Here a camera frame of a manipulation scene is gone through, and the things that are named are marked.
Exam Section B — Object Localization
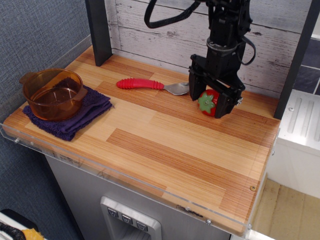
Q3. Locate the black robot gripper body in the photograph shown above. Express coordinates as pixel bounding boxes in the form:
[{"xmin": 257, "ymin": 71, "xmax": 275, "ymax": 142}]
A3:
[{"xmin": 189, "ymin": 42, "xmax": 246, "ymax": 103}]

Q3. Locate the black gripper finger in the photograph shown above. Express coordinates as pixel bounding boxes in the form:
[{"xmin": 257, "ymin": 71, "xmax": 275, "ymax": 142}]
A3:
[
  {"xmin": 214, "ymin": 92, "xmax": 238, "ymax": 119},
  {"xmin": 188, "ymin": 71, "xmax": 207, "ymax": 101}
]

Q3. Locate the red toy strawberry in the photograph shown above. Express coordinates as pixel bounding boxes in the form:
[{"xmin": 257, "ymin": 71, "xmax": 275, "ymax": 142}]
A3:
[{"xmin": 197, "ymin": 89, "xmax": 220, "ymax": 117}]

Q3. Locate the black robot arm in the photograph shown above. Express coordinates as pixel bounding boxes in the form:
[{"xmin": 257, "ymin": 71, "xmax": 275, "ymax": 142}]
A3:
[{"xmin": 188, "ymin": 0, "xmax": 253, "ymax": 119}]

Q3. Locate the white appliance at right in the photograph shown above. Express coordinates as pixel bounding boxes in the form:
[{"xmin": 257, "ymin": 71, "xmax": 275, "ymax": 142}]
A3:
[{"xmin": 266, "ymin": 90, "xmax": 320, "ymax": 198}]

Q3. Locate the purple folded towel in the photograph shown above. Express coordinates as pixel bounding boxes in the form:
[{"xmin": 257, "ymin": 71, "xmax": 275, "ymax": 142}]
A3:
[{"xmin": 22, "ymin": 86, "xmax": 113, "ymax": 141}]

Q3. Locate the amber glass pot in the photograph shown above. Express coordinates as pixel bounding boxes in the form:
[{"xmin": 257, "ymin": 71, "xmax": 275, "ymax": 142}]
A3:
[{"xmin": 19, "ymin": 68, "xmax": 88, "ymax": 121}]

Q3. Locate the grey cabinet under table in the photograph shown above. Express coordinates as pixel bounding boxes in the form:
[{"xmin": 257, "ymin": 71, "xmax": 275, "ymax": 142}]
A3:
[{"xmin": 46, "ymin": 157, "xmax": 231, "ymax": 240}]

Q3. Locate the silver dispenser panel with buttons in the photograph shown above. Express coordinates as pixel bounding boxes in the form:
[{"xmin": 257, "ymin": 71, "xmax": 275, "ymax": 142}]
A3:
[{"xmin": 100, "ymin": 196, "xmax": 162, "ymax": 240}]

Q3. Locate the clear acrylic table guard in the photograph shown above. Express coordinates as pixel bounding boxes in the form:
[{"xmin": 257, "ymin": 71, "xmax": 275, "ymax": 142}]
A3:
[{"xmin": 0, "ymin": 37, "xmax": 281, "ymax": 238}]

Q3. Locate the yellow object bottom left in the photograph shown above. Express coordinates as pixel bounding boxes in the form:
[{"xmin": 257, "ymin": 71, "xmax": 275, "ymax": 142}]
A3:
[{"xmin": 22, "ymin": 228, "xmax": 45, "ymax": 240}]

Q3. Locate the red handled metal spoon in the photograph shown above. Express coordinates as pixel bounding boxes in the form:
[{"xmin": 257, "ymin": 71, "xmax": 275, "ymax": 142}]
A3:
[{"xmin": 116, "ymin": 78, "xmax": 190, "ymax": 96}]

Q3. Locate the dark grey right post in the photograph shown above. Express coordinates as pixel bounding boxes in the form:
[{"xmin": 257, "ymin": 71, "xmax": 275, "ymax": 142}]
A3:
[{"xmin": 273, "ymin": 0, "xmax": 320, "ymax": 120}]

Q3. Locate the black braided cable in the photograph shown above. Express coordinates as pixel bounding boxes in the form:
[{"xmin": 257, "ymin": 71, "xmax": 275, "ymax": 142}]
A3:
[{"xmin": 143, "ymin": 0, "xmax": 201, "ymax": 30}]

